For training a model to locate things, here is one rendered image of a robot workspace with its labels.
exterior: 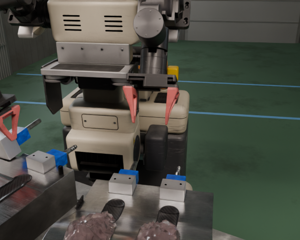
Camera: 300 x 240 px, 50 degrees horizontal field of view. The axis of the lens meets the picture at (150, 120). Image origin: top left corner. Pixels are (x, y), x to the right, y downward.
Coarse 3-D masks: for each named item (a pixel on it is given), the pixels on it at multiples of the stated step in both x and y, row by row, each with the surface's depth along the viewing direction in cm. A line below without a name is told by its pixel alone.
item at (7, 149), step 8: (40, 120) 83; (24, 128) 77; (0, 136) 73; (24, 136) 77; (0, 144) 72; (8, 144) 73; (16, 144) 75; (0, 152) 74; (8, 152) 73; (16, 152) 75
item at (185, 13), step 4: (188, 0) 92; (188, 4) 93; (188, 8) 92; (180, 12) 88; (184, 12) 92; (188, 12) 92; (180, 16) 90; (184, 16) 91; (188, 16) 91; (176, 20) 90; (180, 20) 91; (184, 20) 92; (188, 20) 91; (176, 24) 91; (180, 24) 91; (184, 24) 91; (188, 24) 91; (172, 28) 92; (176, 28) 92; (180, 28) 92; (184, 28) 92
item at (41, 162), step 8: (40, 152) 72; (48, 152) 74; (56, 152) 74; (64, 152) 74; (32, 160) 69; (40, 160) 68; (48, 160) 69; (56, 160) 72; (64, 160) 74; (32, 168) 70; (40, 168) 68; (48, 168) 69
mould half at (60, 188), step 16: (0, 160) 74; (16, 160) 74; (0, 176) 68; (32, 176) 68; (48, 176) 68; (64, 176) 68; (16, 192) 63; (32, 192) 63; (48, 192) 64; (64, 192) 69; (0, 208) 59; (16, 208) 59; (32, 208) 61; (48, 208) 65; (64, 208) 70; (0, 224) 55; (16, 224) 58; (32, 224) 62; (48, 224) 66
